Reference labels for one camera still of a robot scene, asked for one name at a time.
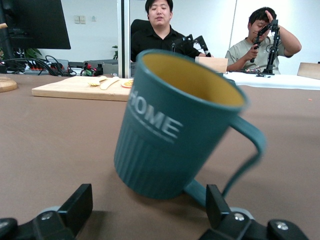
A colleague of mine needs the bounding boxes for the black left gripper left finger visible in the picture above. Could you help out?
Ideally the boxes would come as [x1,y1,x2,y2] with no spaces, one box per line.
[0,183,94,240]

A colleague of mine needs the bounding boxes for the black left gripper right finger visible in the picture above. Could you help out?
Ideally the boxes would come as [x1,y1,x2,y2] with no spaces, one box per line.
[199,184,312,240]

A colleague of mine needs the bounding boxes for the teal cup yellow inside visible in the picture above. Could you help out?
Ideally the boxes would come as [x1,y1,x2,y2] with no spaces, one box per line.
[113,48,267,208]

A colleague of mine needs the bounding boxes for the wooden cup rack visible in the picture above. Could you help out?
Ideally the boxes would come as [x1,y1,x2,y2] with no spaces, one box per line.
[0,22,18,93]

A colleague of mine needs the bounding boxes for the brown table cover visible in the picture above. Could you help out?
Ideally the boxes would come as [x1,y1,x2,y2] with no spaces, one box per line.
[0,73,320,240]

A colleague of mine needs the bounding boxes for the bamboo cutting board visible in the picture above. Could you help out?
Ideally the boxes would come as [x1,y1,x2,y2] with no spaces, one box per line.
[31,76,137,102]

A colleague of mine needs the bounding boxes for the yellow plastic fork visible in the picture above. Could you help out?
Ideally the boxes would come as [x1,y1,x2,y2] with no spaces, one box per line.
[87,76,107,88]

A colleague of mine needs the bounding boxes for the yellow plastic knife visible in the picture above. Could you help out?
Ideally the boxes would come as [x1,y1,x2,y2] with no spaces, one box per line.
[99,76,120,91]

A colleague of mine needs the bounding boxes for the white table cover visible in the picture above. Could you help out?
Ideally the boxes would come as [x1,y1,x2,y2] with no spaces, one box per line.
[223,71,320,91]

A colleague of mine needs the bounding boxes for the grey metal box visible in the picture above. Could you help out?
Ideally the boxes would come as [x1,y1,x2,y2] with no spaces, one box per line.
[83,59,118,76]

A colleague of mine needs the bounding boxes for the power strip red switches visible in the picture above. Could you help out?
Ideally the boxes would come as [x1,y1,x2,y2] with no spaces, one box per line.
[27,59,63,72]

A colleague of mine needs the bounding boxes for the light wooden box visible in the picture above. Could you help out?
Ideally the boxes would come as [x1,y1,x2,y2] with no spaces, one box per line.
[194,56,229,74]

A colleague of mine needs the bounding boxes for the person in beige shirt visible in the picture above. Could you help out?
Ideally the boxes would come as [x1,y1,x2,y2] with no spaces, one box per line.
[224,6,303,73]

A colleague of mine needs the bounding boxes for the light wooden panel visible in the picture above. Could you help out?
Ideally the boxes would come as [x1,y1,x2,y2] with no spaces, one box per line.
[297,62,320,81]

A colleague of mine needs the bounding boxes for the person in black shirt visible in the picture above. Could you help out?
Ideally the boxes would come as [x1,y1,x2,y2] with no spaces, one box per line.
[129,0,213,63]

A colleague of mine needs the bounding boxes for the black computer monitor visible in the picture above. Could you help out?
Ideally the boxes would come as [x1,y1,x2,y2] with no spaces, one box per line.
[0,0,72,50]

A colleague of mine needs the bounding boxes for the black office chair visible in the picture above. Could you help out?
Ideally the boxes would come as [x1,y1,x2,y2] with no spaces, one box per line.
[130,19,151,62]

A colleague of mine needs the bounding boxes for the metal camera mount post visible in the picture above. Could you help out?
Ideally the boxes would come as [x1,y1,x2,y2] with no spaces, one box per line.
[116,0,131,79]

